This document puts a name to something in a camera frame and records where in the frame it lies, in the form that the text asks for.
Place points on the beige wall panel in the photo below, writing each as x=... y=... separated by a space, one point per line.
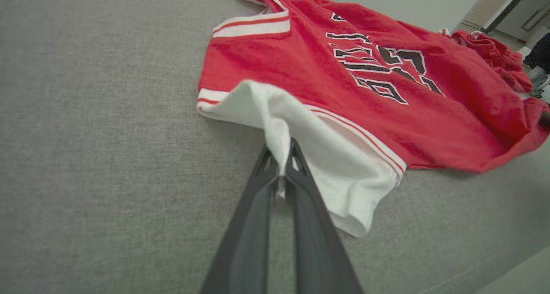
x=490 y=6

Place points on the black trouser leg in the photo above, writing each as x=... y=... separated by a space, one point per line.
x=540 y=51

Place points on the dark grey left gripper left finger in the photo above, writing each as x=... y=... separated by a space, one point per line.
x=245 y=251

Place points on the red basketball jersey white trim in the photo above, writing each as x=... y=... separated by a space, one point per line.
x=451 y=122

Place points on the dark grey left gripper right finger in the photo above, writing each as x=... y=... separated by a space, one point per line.
x=318 y=251

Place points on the white grey sneaker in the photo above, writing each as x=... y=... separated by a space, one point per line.
x=542 y=82

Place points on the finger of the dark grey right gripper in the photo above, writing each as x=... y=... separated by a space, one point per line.
x=545 y=120

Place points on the red shorts with white stripe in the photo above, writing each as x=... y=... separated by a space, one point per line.
x=498 y=57

